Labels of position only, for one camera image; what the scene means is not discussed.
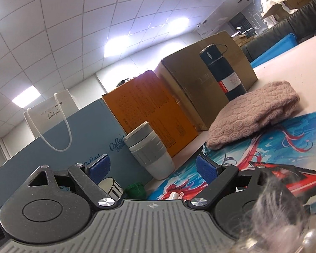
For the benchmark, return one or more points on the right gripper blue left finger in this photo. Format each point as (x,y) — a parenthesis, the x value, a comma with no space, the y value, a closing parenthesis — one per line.
(86,179)

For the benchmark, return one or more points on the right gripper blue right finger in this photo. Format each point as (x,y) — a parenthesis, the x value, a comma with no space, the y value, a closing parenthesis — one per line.
(220,179)

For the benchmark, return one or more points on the green white tube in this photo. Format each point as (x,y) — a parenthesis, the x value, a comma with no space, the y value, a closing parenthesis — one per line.
(173,196)

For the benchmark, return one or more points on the white striped ceramic bowl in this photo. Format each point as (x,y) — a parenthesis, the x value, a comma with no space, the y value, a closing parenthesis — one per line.
(112,188)

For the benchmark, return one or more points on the large blue cardboard box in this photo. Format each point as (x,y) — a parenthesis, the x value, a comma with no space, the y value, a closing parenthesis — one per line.
(90,133)

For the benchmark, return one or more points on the green bottle cap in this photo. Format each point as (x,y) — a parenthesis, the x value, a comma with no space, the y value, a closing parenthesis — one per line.
(136,191)

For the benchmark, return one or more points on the grey white travel cup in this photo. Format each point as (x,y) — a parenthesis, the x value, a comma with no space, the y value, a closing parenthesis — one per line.
(148,149)

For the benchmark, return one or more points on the pink knitted hat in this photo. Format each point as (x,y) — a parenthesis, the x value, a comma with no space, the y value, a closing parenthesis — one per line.
(251,112)

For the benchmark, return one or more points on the fluffy pearl hair accessory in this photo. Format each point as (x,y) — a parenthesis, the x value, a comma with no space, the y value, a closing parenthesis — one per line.
(279,223)

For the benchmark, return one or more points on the white paper gift bag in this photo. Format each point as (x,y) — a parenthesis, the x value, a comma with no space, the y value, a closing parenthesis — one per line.
(49,113)

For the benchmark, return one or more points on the colourful anime desk mat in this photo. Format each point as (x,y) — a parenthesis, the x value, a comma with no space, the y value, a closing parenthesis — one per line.
(289,148)

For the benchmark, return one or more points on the brown cardboard box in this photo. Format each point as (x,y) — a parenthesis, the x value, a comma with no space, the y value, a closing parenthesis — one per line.
(193,86)

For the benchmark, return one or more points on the orange cardboard box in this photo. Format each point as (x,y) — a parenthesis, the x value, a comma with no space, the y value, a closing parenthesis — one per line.
(146,99)

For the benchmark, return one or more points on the dark blue thermos bottle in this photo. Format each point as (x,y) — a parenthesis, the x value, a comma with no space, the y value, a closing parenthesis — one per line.
(222,71)

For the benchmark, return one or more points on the blue plastic tray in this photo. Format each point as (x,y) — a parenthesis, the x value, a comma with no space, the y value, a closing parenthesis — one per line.
(285,44)

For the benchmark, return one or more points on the black leather sofa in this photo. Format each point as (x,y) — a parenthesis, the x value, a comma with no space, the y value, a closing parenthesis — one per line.
(301,23)

